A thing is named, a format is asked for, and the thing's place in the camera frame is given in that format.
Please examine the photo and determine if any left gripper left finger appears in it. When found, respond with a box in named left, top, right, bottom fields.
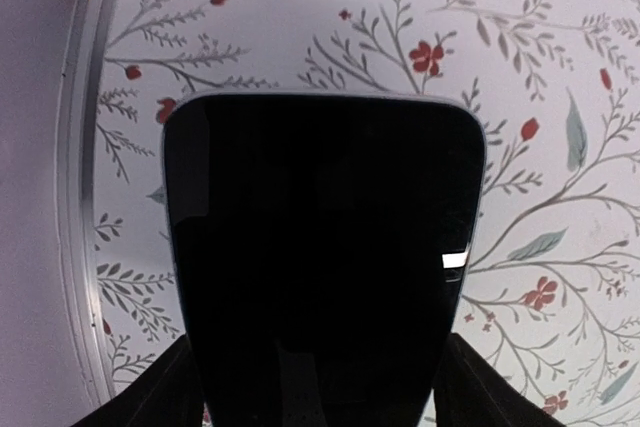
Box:
left=74, top=336, right=204, bottom=427

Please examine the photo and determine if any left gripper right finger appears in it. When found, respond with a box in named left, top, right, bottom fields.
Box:
left=433, top=333, right=561, bottom=427

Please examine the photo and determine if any black phone silver edge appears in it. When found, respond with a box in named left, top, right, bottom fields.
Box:
left=162, top=92, right=486, bottom=426

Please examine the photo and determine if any floral patterned table mat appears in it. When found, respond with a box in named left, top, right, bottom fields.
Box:
left=92, top=0, right=639, bottom=426

